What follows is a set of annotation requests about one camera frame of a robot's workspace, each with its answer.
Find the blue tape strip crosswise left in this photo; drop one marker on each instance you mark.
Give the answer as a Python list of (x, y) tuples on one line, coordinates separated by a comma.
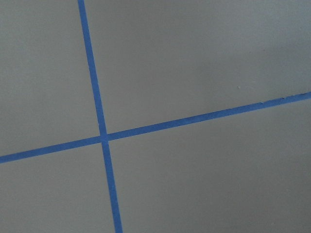
[(154, 127)]

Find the blue tape strip lengthwise left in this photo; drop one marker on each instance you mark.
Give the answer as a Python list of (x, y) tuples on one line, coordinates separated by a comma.
[(100, 118)]

